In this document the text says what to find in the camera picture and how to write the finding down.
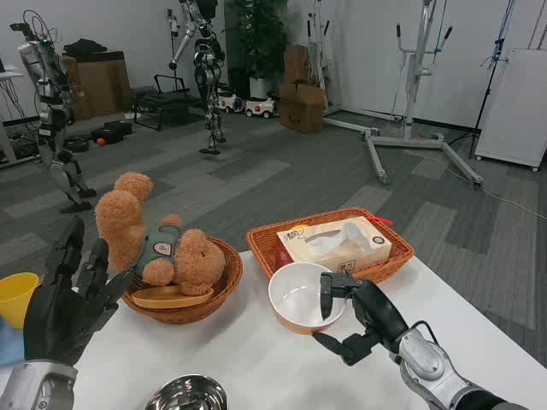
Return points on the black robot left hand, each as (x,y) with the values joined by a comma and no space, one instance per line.
(60,320)

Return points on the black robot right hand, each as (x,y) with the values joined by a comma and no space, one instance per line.
(380,312)

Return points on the white orange plastic bowl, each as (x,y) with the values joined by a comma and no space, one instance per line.
(295,299)

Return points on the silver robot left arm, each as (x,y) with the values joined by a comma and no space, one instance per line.
(34,384)

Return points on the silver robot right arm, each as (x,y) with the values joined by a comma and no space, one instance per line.
(427,363)

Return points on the stainless steel bowl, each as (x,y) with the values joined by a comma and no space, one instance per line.
(188,395)

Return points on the yellow plastic cup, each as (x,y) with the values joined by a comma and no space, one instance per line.
(17,294)

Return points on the blue cloth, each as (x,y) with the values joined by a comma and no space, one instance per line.
(9,346)

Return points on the beige tissue box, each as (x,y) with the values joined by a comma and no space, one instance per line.
(372,250)

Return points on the red tag on basket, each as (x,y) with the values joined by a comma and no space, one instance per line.
(382,220)

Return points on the orange wooden plate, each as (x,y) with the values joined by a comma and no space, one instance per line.
(166,298)

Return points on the brown teddy bear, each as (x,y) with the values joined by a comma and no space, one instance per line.
(124,222)

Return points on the rectangular wicker basket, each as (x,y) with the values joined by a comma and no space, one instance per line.
(265,247)

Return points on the round wicker basket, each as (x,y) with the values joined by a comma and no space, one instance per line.
(226,277)

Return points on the white desk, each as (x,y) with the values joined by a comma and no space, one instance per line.
(6,141)

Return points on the black equipment case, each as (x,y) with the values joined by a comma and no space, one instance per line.
(113,131)

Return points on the white wheeled lift stand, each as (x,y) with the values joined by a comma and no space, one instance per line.
(410,107)

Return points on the open cardboard box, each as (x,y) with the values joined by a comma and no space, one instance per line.
(301,111)

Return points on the large brown cardboard box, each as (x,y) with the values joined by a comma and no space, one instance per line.
(98,85)

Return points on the white toy car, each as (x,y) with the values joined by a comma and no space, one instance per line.
(231,101)
(258,107)

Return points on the black tripod stand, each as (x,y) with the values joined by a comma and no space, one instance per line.
(487,98)

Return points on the white cabinet on wheels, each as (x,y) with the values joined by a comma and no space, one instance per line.
(517,107)

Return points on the small stacked cardboard box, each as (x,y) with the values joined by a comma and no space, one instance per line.
(297,64)

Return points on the hanging silver humanoid robot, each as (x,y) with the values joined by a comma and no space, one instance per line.
(207,64)

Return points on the green potted plant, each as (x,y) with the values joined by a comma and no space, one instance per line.
(260,38)

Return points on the black metal bench frame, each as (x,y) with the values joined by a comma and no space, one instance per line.
(166,102)

